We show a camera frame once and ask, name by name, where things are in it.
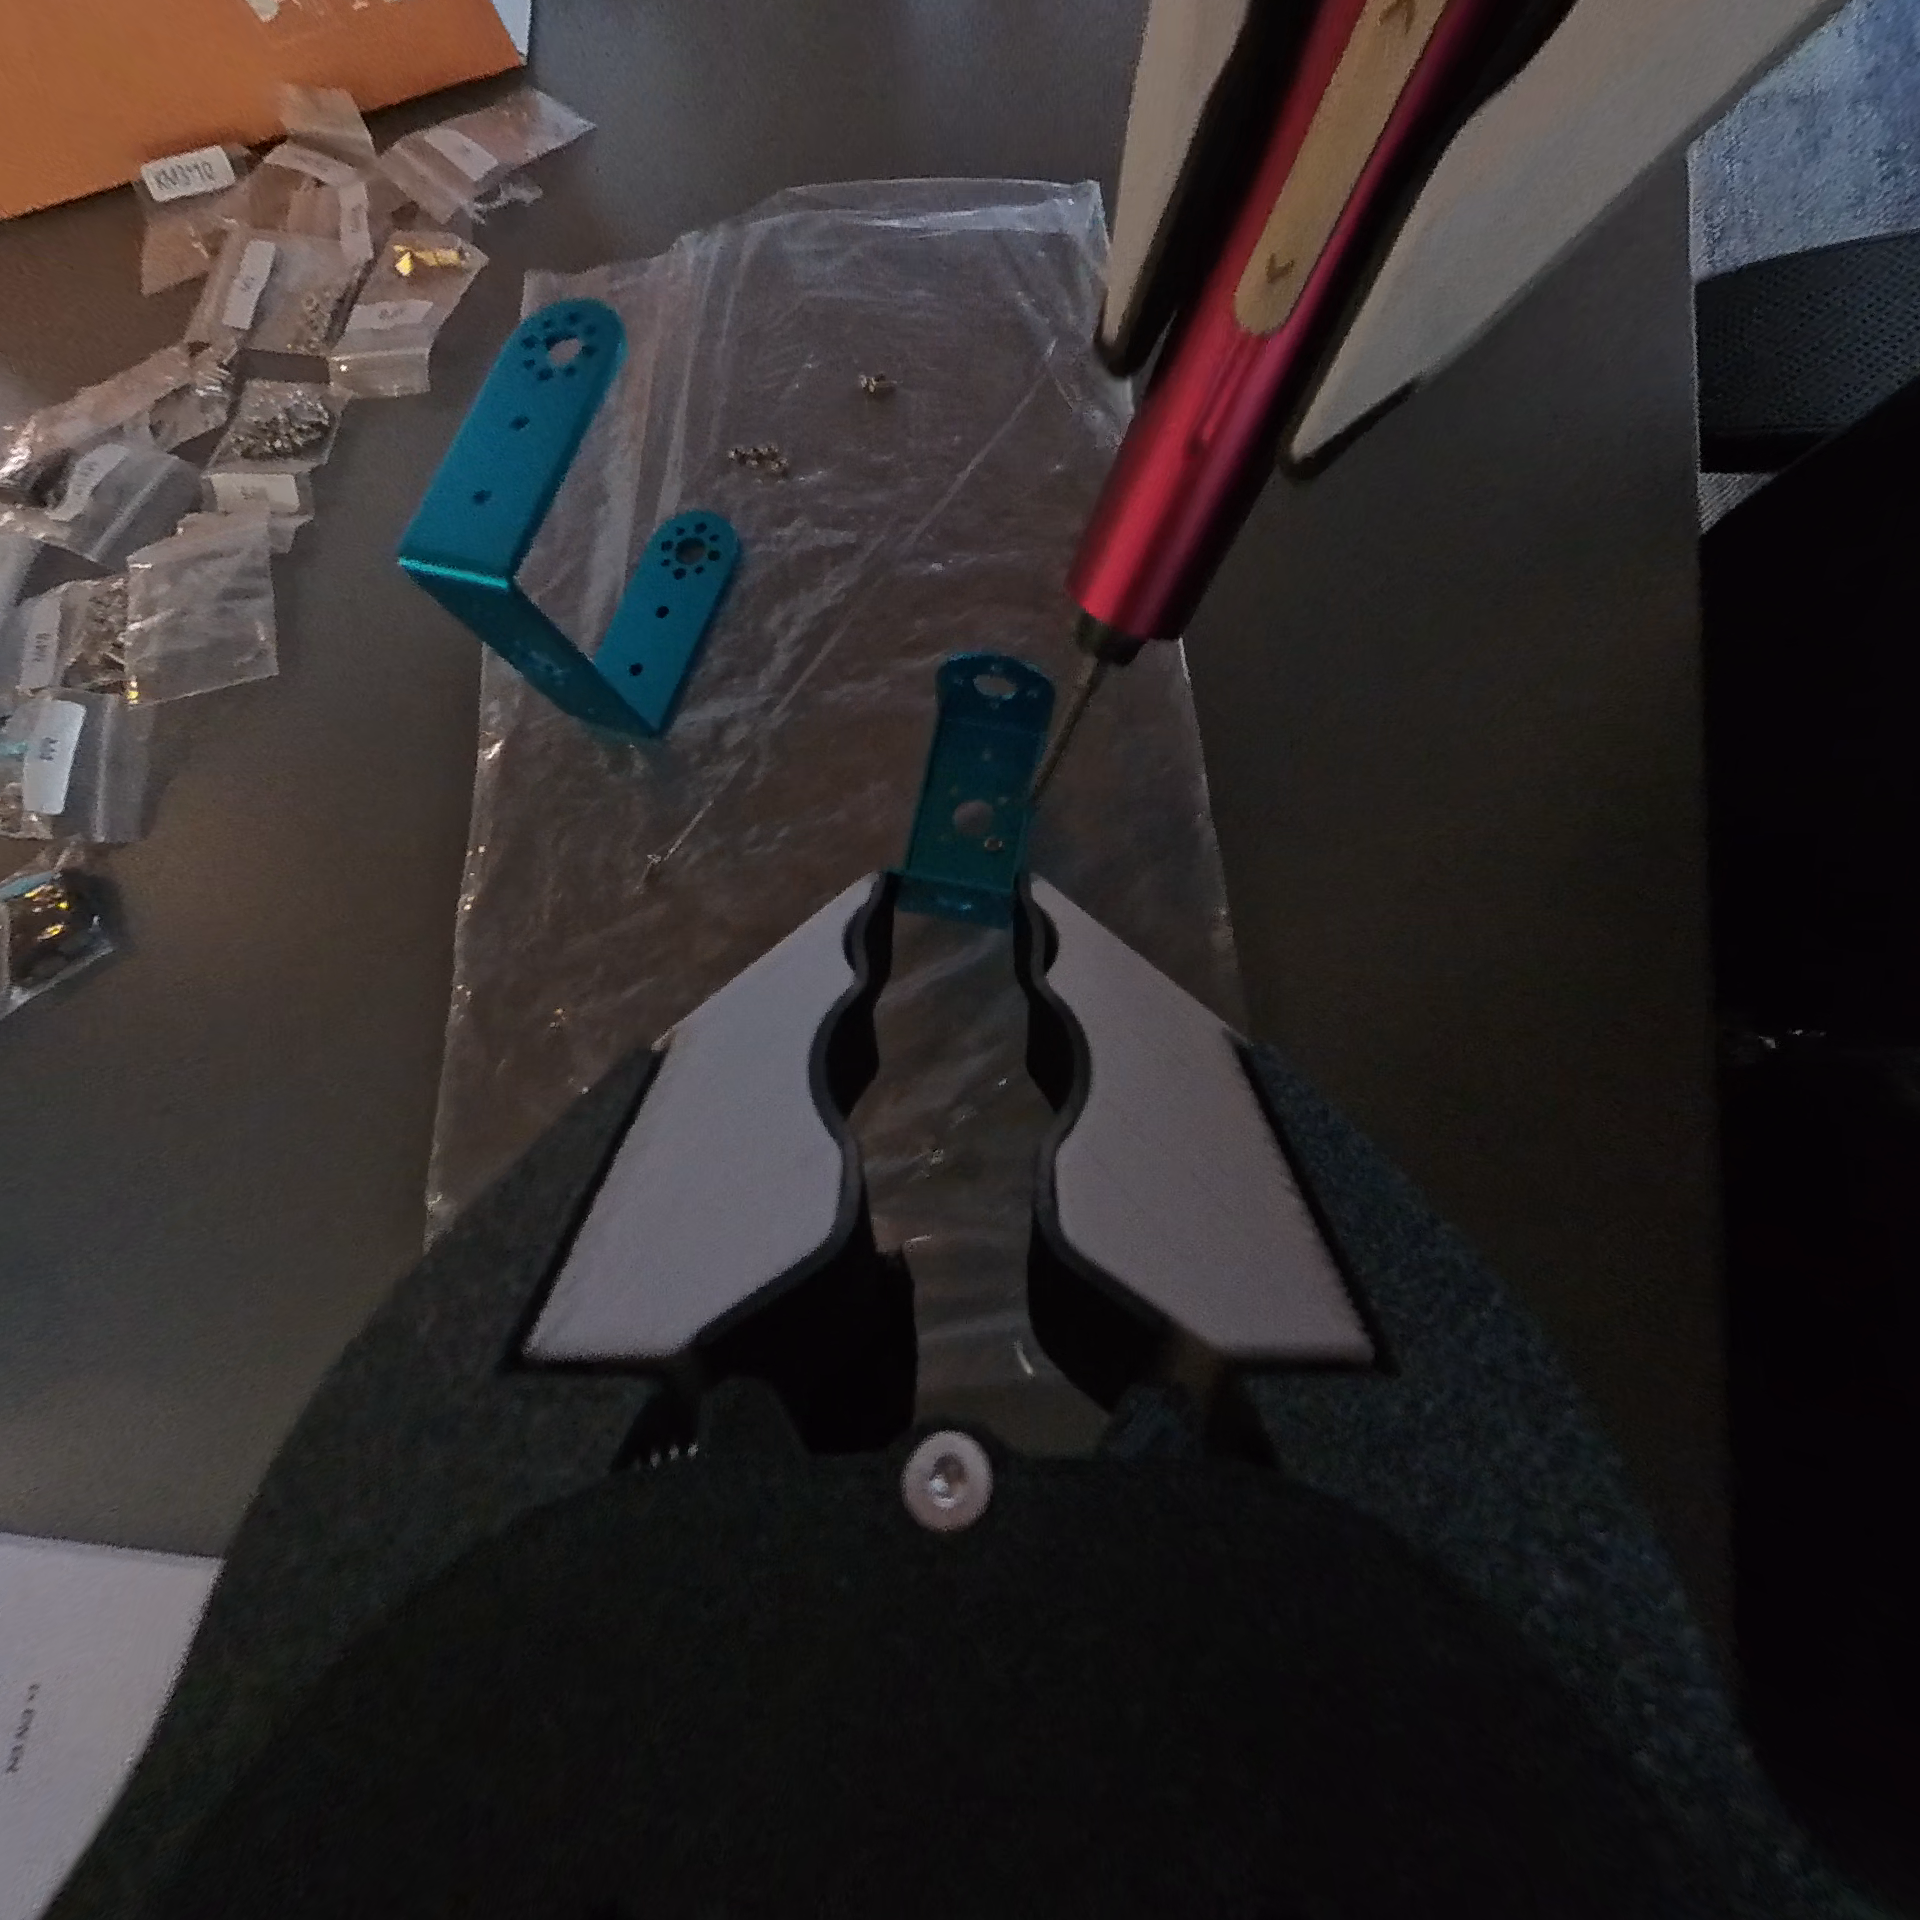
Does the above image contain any black mesh chair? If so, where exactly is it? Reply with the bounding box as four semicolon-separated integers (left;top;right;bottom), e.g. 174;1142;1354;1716
1685;252;1920;531

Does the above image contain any large blue U bracket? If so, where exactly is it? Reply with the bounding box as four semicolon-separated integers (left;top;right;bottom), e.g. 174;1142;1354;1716
394;295;747;743

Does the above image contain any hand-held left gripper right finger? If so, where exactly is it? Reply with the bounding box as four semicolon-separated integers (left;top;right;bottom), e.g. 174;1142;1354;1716
1024;877;1383;1366

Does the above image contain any pile of small screw bags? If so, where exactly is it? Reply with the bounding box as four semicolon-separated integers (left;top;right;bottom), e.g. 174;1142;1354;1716
0;79;597;1025

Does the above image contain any small blue U bracket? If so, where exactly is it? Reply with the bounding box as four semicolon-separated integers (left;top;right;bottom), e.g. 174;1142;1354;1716
890;650;1056;929

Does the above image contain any person's black clothing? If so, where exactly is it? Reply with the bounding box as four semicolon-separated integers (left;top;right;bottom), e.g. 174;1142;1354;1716
1699;434;1920;1801

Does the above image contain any red electric screwdriver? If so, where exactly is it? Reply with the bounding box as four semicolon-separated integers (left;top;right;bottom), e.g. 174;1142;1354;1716
1026;0;1482;798

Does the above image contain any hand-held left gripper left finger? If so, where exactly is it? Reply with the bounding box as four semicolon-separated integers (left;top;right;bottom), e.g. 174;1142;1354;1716
511;883;876;1370

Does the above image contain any clear plastic bag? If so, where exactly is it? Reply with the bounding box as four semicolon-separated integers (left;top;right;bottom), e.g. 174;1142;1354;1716
422;173;1251;1445

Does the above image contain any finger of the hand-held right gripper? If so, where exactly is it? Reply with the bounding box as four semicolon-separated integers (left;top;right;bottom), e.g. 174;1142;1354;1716
1286;0;1850;465
1099;0;1254;377

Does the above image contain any white instruction manual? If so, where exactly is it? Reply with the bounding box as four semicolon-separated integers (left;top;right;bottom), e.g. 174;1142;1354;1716
0;1529;227;1920

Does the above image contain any dark grey desk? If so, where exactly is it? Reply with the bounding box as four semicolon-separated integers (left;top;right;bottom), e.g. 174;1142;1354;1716
0;0;1748;1920

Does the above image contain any orange cardboard box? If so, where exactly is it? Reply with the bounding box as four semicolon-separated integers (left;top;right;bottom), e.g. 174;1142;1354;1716
0;0;532;227

